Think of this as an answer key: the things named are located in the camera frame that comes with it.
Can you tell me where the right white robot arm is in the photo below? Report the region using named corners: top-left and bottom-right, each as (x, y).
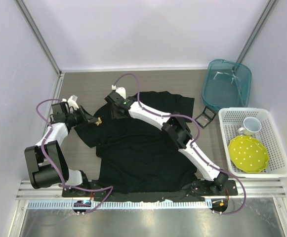
top-left (105, 90), bottom-right (229, 195)

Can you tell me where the light blue mug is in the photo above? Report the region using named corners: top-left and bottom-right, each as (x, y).
top-left (238, 117), bottom-right (262, 136)

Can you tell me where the black brooch box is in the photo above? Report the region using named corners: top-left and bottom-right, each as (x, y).
top-left (195, 106), bottom-right (217, 128)

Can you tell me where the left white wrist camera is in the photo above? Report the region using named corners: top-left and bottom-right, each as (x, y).
top-left (62, 95), bottom-right (80, 113)

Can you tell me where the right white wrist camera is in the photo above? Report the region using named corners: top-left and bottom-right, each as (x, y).
top-left (111, 85), bottom-right (126, 99)

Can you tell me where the white slotted cable duct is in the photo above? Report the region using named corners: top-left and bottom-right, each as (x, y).
top-left (27, 199), bottom-right (212, 210)

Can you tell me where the red gold brooch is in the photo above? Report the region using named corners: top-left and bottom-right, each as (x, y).
top-left (95, 117), bottom-right (102, 126)

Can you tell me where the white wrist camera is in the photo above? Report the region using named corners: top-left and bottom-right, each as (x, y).
top-left (62, 95), bottom-right (80, 113)
top-left (111, 85), bottom-right (126, 99)

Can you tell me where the white perforated plastic basket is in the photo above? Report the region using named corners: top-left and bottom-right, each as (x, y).
top-left (218, 107), bottom-right (287, 179)

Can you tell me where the teal transparent plastic bin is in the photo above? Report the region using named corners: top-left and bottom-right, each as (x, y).
top-left (202, 59), bottom-right (252, 112)

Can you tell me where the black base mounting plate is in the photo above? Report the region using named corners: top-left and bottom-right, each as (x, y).
top-left (61, 178), bottom-right (239, 202)

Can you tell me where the black t-shirt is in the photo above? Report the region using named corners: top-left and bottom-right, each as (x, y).
top-left (75, 104), bottom-right (197, 194)

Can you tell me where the yellow dotted plate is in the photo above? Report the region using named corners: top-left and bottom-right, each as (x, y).
top-left (228, 135), bottom-right (269, 173)

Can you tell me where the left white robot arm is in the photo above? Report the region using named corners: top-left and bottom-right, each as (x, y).
top-left (24, 101), bottom-right (101, 197)

